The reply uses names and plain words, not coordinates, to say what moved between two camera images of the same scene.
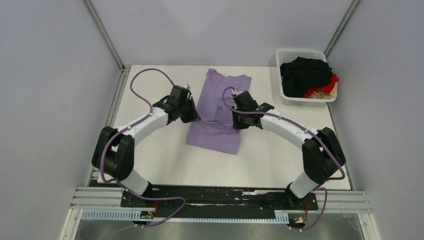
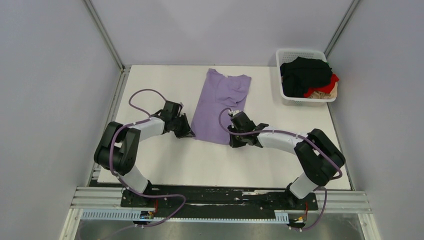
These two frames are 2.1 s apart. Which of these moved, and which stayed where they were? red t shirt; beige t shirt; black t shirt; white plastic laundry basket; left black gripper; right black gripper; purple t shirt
Moved: purple t shirt; left black gripper; right black gripper
Stayed: white plastic laundry basket; beige t shirt; red t shirt; black t shirt
